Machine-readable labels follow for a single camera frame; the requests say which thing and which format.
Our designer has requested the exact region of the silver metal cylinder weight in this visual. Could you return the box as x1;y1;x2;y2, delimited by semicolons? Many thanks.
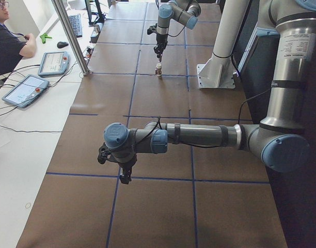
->
94;24;101;33

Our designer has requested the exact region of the orange black connector near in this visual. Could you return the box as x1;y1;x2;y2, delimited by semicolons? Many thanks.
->
85;46;94;58

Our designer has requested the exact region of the black keyboard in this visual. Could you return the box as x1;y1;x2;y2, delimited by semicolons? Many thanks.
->
68;14;83;38

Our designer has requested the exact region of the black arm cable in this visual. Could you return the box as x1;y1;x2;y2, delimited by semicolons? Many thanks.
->
133;87;274;149

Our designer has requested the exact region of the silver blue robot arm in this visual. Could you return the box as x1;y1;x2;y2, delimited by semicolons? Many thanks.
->
98;1;316;184
147;1;201;62

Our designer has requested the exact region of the white brass PPR valve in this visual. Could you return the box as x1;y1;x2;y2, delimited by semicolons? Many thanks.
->
155;63;162;78

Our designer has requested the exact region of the black computer mouse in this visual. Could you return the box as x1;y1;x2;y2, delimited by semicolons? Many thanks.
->
57;41;69;49

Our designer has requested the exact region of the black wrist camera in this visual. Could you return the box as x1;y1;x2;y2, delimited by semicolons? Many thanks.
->
147;23;157;35
97;143;114;164

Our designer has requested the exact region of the white pillar with base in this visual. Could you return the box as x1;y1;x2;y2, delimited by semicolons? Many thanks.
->
197;0;250;89

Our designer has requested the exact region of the aluminium frame post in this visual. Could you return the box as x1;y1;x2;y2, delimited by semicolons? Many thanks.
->
51;0;90;76

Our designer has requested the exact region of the teach pendant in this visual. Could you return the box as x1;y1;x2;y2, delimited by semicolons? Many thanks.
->
38;52;69;78
2;74;50;109

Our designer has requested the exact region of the black box under weight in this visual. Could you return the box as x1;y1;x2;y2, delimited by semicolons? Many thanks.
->
90;23;104;43

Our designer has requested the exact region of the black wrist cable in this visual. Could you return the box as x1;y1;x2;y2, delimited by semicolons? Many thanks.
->
165;0;194;38

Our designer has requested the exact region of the far teach pendant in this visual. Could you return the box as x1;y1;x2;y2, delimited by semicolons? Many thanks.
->
38;52;69;78

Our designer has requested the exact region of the green plastic clamp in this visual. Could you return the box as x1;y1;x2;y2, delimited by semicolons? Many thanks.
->
40;33;52;44

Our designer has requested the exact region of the seated person in black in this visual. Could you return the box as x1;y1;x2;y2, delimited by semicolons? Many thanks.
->
0;1;37;75

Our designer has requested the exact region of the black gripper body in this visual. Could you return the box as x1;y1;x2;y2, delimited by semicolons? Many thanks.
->
118;154;137;172
154;33;167;53

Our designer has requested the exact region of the near teach pendant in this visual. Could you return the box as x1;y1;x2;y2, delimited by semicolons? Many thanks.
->
2;74;50;109

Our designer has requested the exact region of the black monitor stand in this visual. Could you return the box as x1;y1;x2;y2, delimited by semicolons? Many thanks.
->
85;0;106;26

